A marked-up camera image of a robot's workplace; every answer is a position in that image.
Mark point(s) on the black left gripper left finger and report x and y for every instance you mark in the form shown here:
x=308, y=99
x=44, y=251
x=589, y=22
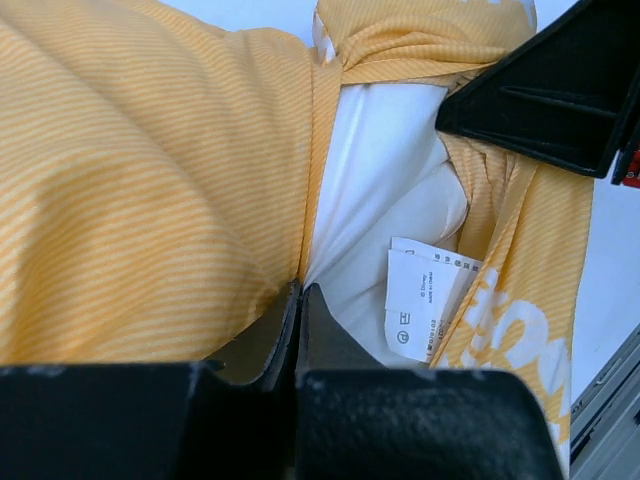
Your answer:
x=223, y=417

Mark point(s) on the yellow printed pillowcase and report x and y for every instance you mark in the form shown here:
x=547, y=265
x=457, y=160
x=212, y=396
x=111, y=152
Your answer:
x=160, y=179

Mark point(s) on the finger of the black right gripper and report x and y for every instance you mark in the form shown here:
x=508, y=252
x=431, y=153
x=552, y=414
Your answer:
x=568, y=97

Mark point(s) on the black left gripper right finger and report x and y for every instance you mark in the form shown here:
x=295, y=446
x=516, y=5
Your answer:
x=358, y=419

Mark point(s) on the white care label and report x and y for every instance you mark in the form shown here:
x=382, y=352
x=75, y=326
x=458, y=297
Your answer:
x=425, y=287

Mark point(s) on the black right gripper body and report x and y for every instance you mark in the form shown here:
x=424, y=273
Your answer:
x=626, y=168

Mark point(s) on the white pillow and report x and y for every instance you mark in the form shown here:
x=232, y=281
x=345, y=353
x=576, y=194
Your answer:
x=387, y=175

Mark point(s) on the aluminium table frame rail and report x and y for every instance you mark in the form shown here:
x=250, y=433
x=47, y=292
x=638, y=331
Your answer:
x=605, y=442

